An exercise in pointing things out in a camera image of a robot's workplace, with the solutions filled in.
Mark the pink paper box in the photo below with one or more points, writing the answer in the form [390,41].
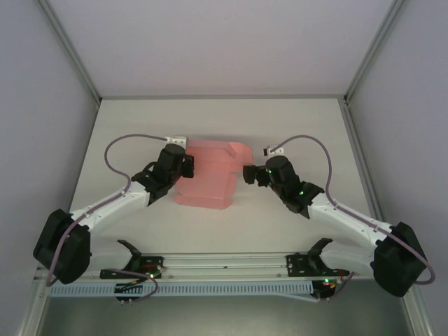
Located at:
[210,175]

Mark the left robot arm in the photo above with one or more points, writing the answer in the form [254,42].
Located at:
[112,204]

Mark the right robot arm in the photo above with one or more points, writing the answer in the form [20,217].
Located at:
[350,218]

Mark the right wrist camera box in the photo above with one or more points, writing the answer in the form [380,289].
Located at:
[274,150]

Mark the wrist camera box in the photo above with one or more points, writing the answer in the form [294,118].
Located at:
[176,140]
[274,150]

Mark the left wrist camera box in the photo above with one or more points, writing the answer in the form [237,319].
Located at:
[176,140]

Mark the aluminium side rail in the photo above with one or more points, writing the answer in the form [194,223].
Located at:
[33,308]
[360,147]

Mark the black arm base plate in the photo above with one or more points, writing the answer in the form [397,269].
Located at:
[297,266]
[154,262]

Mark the aluminium mounting rail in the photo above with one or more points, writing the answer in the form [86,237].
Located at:
[224,264]

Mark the aluminium frame post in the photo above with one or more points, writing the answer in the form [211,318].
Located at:
[74,52]
[372,52]

